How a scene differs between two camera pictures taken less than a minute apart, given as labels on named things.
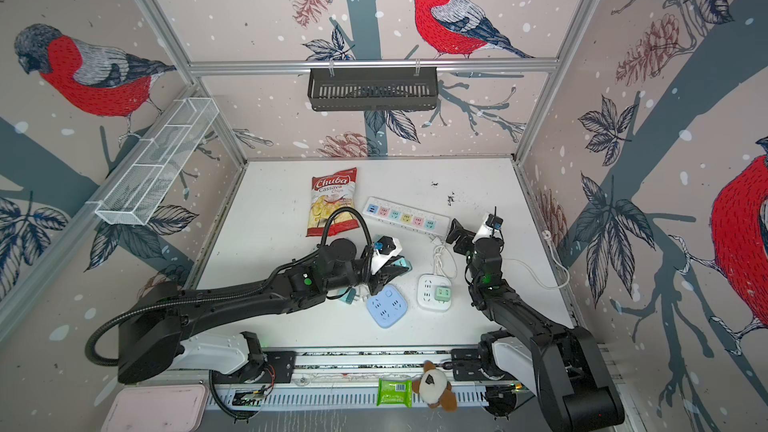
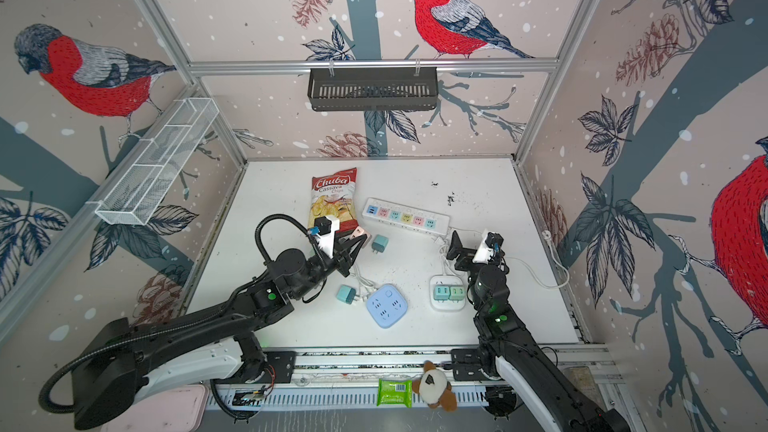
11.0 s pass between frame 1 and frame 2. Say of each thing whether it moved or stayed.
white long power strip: stayed
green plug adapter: moved
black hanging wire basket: stayed
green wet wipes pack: stayed
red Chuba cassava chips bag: stayed
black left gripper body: moved
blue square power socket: stayed
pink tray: stayed
